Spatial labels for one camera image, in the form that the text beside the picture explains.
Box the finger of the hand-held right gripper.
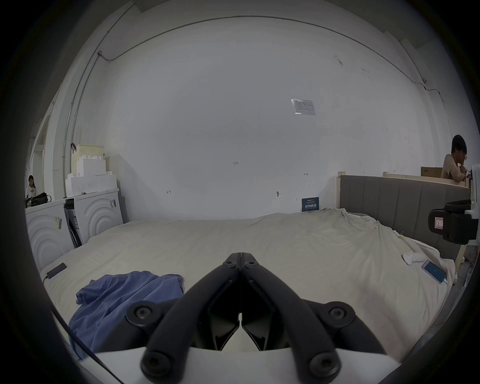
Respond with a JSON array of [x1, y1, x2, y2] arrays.
[[429, 207, 448, 235]]

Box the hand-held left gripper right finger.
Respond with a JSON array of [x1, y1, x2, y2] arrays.
[[240, 253, 387, 383]]

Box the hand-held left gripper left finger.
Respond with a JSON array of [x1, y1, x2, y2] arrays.
[[94, 253, 241, 383]]

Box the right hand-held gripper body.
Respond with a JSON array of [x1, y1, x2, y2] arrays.
[[443, 163, 480, 246]]

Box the smartphone with blue screen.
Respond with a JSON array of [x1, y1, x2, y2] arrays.
[[421, 260, 448, 284]]

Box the grey padded headboard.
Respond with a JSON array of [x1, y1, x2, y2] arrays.
[[339, 175, 472, 260]]

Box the blue shirt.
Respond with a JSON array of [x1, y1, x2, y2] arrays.
[[69, 271, 185, 361]]

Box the bed with beige sheet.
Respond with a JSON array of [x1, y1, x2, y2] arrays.
[[39, 208, 457, 363]]

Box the black phone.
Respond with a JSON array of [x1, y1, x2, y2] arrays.
[[45, 262, 68, 279]]

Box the white foam blocks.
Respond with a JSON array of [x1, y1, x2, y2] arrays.
[[64, 154, 119, 196]]

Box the beige laundry basket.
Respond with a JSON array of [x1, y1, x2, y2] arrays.
[[71, 143, 106, 174]]

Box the white charging cable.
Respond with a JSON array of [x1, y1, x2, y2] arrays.
[[442, 259, 457, 286]]

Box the black cable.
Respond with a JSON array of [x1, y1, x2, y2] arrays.
[[41, 276, 125, 384]]

